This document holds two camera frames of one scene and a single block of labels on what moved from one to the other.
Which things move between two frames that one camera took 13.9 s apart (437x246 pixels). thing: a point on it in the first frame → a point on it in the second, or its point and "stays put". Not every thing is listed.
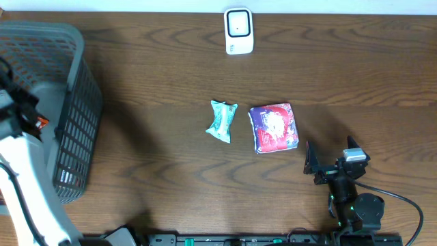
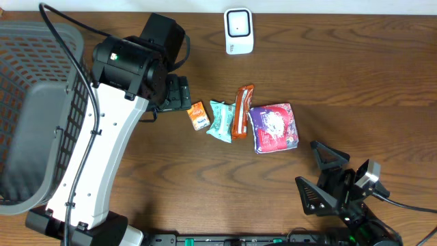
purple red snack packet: (274, 128) stays put
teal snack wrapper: (223, 115) stays put
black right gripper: (312, 165) → (336, 190)
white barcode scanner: (238, 31) stays put
